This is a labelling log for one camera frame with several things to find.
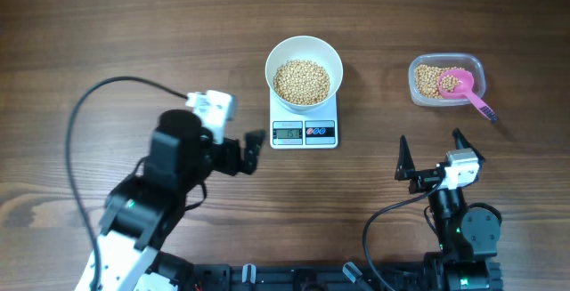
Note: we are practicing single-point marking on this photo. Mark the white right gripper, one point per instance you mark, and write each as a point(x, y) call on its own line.
point(405, 170)

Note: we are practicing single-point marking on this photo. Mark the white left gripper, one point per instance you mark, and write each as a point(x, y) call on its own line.
point(253, 143)

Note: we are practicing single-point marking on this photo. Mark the pink plastic measuring scoop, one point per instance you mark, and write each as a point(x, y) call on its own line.
point(465, 91)

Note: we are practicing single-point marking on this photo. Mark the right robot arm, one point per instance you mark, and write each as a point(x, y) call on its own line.
point(468, 234)

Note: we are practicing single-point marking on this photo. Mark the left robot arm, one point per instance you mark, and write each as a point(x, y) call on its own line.
point(186, 147)

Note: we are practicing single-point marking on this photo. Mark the white digital kitchen scale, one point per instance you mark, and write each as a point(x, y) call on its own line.
point(314, 129)

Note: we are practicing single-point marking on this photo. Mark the soybeans in white bowl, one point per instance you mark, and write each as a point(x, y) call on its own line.
point(302, 82)

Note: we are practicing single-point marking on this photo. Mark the white bowl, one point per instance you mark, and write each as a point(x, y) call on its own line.
point(308, 48)

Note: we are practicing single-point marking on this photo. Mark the clear plastic container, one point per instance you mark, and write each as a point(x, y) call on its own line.
point(447, 60)

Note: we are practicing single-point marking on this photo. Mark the yellow soybeans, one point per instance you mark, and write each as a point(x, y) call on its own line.
point(429, 78)

